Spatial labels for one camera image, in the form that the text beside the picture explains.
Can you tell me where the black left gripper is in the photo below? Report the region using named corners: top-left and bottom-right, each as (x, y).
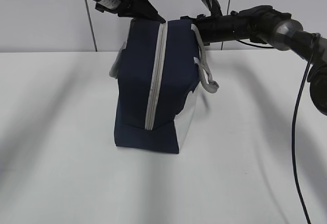
top-left (96, 0), bottom-right (166, 23)

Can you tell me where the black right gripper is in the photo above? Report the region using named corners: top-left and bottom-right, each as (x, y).
top-left (180, 14), bottom-right (249, 46)

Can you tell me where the navy blue lunch bag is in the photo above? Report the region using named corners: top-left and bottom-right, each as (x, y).
top-left (109, 19), bottom-right (219, 154)

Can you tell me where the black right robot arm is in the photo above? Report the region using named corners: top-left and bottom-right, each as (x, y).
top-left (191, 5), bottom-right (326, 115)

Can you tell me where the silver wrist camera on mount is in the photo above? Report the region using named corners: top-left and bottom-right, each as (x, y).
top-left (201, 0), bottom-right (222, 16)

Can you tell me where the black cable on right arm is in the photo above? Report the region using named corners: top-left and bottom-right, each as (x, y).
top-left (236, 33), bottom-right (321, 224)

